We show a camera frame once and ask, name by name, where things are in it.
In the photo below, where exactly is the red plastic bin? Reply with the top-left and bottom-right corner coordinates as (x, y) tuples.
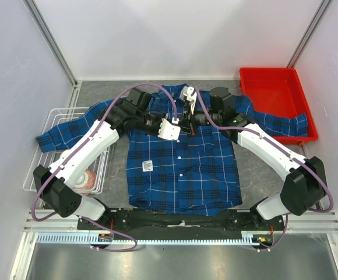
(240, 67), (318, 145)

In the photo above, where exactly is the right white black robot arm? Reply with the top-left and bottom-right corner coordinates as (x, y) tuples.
(179, 86), (330, 230)

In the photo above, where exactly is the aluminium slotted rail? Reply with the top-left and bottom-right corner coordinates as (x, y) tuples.
(36, 232), (260, 246)

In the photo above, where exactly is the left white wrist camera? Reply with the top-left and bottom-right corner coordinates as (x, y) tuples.
(158, 118), (181, 141)

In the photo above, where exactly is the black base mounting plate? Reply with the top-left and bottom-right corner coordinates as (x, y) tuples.
(77, 207), (285, 240)

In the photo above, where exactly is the white ceramic bowl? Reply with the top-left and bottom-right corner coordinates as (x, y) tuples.
(59, 149), (71, 160)

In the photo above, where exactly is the blue plaid shirt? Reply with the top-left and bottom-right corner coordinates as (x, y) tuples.
(36, 95), (308, 216)

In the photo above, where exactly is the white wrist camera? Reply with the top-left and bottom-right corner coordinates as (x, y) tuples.
(179, 86), (197, 104)
(158, 118), (181, 141)

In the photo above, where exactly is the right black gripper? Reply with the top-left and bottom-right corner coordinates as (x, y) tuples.
(177, 101), (221, 135)

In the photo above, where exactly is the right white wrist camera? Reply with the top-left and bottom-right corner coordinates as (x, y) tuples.
(179, 86), (197, 104)

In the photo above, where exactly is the pink patterned ceramic bowl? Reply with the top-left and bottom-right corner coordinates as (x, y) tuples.
(73, 169), (96, 195)

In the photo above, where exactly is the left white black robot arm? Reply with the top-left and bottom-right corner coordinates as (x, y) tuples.
(33, 89), (178, 229)

